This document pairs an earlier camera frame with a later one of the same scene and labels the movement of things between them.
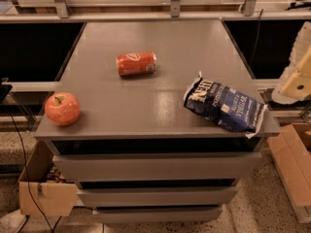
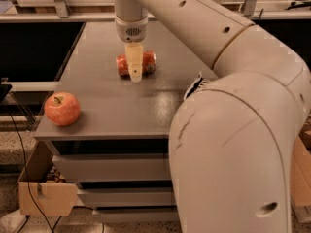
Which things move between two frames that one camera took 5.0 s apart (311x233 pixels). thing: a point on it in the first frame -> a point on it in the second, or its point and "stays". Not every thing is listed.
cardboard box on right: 292,159 stays
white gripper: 298,78 -> 131,31
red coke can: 136,63 stays
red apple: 62,108 stays
